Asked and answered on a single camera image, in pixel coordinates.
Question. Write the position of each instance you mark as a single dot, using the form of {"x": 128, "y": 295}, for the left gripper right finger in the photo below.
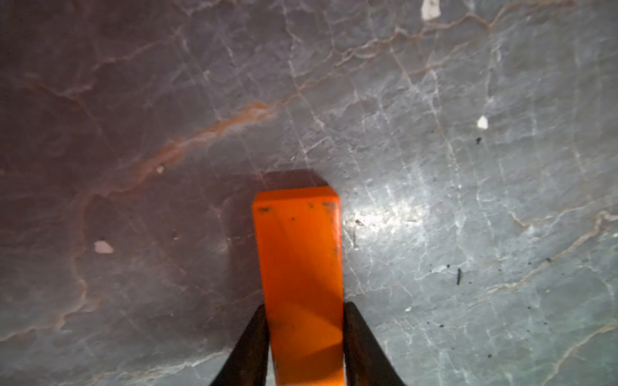
{"x": 365, "y": 362}

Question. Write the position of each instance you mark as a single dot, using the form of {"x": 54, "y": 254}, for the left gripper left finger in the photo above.
{"x": 248, "y": 361}

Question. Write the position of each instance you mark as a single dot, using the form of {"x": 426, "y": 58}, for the orange block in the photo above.
{"x": 298, "y": 235}

